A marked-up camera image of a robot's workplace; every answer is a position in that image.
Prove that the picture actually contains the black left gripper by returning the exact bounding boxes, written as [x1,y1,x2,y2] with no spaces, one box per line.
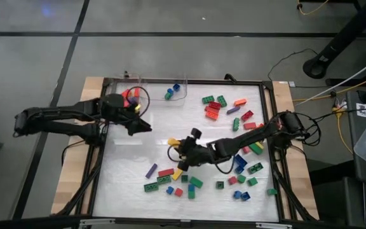
[102,93,153,137]

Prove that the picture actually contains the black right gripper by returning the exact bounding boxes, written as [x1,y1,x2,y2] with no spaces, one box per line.
[178,137,217,172]

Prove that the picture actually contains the long yellow block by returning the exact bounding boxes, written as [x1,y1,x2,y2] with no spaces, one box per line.
[171,168,184,181]
[166,137,182,148]

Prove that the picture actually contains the long green block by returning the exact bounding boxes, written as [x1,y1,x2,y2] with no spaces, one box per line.
[156,174,172,186]
[143,182,159,193]

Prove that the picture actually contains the clear plastic bin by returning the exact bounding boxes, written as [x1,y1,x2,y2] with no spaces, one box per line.
[137,73,189,108]
[108,75,143,124]

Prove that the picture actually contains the dark cart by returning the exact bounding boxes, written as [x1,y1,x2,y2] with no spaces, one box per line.
[344,90,366,229]

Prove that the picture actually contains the black stand with round foot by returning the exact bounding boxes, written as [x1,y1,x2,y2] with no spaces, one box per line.
[302,0,366,80]

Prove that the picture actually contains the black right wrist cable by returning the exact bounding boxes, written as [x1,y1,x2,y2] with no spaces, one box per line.
[166,144,235,175]

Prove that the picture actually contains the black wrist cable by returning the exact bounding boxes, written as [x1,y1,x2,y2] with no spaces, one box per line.
[125,85,151,118]
[166,144,235,175]

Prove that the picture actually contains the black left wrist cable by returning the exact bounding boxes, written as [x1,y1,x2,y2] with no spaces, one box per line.
[125,85,151,118]

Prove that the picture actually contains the white metal bracket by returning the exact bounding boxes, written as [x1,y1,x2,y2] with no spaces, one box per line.
[255,221,294,229]
[79,218,116,228]

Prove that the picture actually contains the black cable bundle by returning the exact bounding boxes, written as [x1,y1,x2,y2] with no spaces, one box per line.
[294,111,323,148]

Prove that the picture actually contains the black floor cable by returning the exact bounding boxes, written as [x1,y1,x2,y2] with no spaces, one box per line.
[267,46,320,82]

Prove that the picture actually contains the white cable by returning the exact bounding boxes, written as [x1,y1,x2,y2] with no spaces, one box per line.
[294,52,366,108]

